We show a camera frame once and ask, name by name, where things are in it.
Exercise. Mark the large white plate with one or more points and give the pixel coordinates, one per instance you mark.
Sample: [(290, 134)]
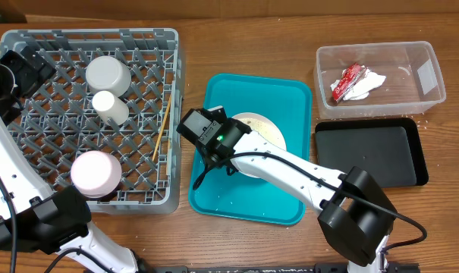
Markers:
[(266, 128)]

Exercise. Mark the white plastic cup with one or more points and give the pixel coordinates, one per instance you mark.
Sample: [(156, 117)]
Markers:
[(108, 106)]

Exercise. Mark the red sauce packet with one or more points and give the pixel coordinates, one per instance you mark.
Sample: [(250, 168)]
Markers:
[(350, 76)]

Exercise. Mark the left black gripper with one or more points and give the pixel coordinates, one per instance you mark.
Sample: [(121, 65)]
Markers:
[(33, 79)]

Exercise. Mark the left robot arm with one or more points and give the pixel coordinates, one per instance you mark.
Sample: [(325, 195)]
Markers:
[(32, 216)]

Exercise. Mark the teal plastic tray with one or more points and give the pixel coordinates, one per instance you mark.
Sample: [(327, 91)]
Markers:
[(288, 105)]

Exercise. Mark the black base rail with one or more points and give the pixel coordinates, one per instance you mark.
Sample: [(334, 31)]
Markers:
[(394, 267)]

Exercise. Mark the clear plastic bin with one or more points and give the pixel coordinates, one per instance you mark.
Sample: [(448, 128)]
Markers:
[(413, 79)]

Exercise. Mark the wooden chopstick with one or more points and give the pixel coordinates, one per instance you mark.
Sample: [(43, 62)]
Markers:
[(161, 130)]

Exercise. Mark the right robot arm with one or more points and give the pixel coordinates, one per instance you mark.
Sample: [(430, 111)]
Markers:
[(355, 215)]

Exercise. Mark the grey bowl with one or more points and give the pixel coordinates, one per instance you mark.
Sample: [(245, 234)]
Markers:
[(106, 73)]

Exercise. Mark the black plastic tray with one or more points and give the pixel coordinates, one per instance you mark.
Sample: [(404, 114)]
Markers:
[(388, 149)]

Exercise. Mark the white napkin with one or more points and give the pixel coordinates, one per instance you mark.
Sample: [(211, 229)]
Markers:
[(368, 81)]

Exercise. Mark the grey dishwasher rack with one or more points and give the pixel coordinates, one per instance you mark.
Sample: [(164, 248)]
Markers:
[(58, 122)]

